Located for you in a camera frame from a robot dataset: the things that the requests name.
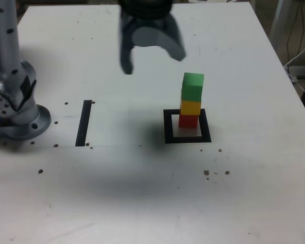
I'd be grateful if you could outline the white post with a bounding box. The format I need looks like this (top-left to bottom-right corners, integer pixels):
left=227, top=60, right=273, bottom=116
left=269, top=0, right=295, bottom=45

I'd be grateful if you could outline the black tape square outline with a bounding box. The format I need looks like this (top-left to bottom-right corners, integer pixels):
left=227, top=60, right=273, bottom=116
left=163, top=108, right=212, bottom=144

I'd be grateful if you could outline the black hanging cable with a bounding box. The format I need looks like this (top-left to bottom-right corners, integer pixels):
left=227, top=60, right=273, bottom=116
left=286, top=0, right=305, bottom=64

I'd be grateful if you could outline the yellow cube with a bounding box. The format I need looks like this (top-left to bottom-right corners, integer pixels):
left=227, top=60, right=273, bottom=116
left=179, top=87, right=202, bottom=116

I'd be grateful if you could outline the green cube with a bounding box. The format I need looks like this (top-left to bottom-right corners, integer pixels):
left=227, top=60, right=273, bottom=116
left=181, top=72, right=205, bottom=103

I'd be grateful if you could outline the black tape strip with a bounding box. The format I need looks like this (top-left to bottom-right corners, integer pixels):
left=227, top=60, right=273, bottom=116
left=75, top=100, right=93, bottom=147

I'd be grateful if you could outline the white cable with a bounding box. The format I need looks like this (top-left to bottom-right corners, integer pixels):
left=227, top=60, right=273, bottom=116
left=283, top=38, right=305, bottom=96

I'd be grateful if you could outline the red cube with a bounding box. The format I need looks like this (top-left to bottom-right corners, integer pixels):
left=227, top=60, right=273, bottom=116
left=178, top=114, right=199, bottom=129

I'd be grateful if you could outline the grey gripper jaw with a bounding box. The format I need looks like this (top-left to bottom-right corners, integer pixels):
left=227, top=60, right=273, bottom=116
left=132, top=14, right=188, bottom=63
left=118, top=12, right=138, bottom=75

